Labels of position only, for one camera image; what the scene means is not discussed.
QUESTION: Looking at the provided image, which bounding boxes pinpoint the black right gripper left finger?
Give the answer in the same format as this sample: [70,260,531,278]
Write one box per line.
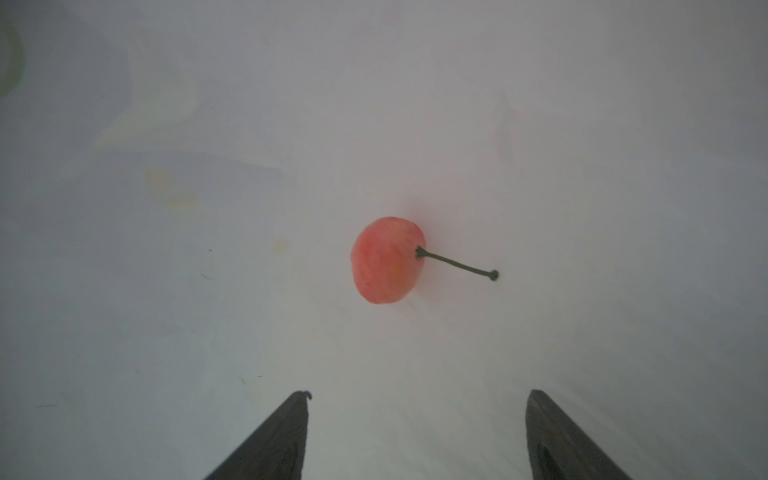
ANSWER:
[206,391,312,480]

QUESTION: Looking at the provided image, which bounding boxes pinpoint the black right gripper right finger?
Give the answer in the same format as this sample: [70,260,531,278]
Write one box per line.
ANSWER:
[525,389,631,480]

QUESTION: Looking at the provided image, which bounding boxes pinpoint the pink fake cherry with stem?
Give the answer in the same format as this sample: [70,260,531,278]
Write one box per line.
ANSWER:
[350,216,500,305]

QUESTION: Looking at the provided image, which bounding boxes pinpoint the white lemon-print plastic bag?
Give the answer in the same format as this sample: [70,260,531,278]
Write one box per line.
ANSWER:
[1,1,767,479]

